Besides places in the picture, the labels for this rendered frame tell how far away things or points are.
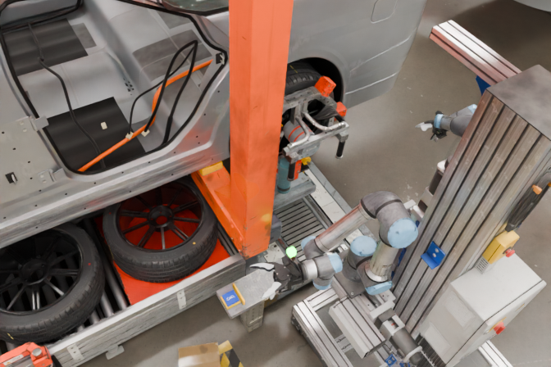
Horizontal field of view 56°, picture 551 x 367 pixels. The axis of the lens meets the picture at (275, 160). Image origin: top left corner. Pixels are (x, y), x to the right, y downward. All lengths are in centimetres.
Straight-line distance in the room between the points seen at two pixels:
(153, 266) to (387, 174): 197
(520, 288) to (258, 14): 145
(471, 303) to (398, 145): 232
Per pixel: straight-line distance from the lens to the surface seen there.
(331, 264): 208
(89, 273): 298
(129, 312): 296
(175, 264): 296
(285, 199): 357
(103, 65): 339
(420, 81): 496
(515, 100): 171
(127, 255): 299
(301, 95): 291
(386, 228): 201
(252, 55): 181
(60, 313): 292
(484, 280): 225
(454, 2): 619
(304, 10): 263
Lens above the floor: 304
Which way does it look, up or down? 49 degrees down
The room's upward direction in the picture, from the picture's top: 5 degrees clockwise
